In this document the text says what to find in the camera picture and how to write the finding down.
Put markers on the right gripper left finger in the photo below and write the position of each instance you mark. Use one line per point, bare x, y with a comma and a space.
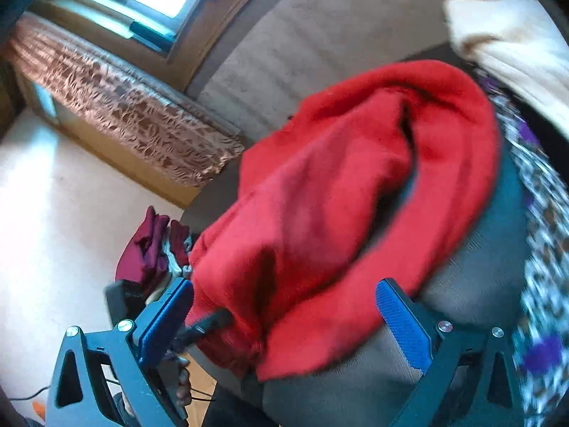
134, 349

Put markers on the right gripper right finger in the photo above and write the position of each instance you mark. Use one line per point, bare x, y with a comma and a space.
468, 377

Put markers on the red knit sweater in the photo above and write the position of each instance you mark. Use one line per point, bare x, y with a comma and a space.
380, 176

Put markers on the person's hand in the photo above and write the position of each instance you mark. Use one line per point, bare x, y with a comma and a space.
180, 382

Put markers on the leopard print garment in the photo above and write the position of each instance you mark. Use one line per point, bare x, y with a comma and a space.
540, 339

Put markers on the black leather padded bench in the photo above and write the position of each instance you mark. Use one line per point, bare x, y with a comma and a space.
480, 283

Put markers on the folded maroon garment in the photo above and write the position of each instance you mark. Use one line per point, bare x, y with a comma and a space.
139, 260

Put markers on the left brown patterned curtain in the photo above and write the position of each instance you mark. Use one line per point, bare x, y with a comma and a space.
156, 123

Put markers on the cream knit sweater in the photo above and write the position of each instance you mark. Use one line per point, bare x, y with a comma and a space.
517, 42

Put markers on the window with frame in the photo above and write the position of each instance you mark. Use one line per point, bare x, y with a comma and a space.
165, 27

